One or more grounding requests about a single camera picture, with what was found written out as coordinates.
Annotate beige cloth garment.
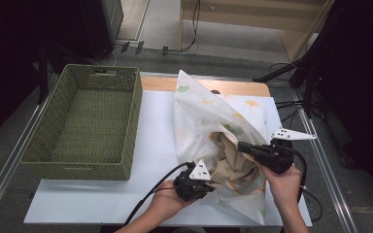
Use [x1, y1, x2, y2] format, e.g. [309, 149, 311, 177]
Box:
[208, 130, 264, 196]

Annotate right hand-held gripper cable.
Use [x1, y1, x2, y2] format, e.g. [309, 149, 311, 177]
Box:
[284, 146, 323, 223]

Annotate person's left hand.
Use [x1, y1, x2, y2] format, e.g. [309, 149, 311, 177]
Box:
[149, 188, 195, 224]

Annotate white leaf-print zipper bag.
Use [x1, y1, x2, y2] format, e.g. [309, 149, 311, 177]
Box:
[173, 69, 270, 226]

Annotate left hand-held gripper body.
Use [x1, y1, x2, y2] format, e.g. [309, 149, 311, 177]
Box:
[173, 159, 216, 203]

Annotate wooden platform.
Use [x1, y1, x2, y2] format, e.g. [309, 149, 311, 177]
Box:
[179, 0, 335, 63]

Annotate black metal stand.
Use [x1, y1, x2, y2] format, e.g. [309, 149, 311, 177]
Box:
[252, 48, 328, 120]

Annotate dark cabinet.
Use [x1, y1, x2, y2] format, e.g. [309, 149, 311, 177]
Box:
[77, 0, 124, 61]

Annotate white table mat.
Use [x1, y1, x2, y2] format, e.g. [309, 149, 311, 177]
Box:
[23, 89, 314, 227]

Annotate metal floor rail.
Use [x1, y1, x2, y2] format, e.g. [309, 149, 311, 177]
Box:
[0, 95, 52, 224]
[291, 89, 359, 233]

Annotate hand-held gripper cable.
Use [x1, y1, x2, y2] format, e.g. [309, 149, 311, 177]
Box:
[123, 161, 196, 226]
[284, 146, 323, 223]

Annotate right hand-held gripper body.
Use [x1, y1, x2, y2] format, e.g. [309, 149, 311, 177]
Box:
[258, 128, 318, 176]

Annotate left hand-held gripper cable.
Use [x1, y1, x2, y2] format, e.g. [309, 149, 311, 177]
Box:
[123, 161, 196, 226]

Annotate green woven basket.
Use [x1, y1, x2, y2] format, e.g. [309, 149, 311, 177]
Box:
[18, 63, 144, 182]

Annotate person's right hand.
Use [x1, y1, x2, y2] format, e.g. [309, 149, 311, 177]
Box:
[256, 163, 302, 211]

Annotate black plugs on floor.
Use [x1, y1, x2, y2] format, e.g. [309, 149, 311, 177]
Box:
[119, 40, 170, 56]

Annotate black floor cable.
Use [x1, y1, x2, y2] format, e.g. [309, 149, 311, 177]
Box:
[142, 0, 202, 54]

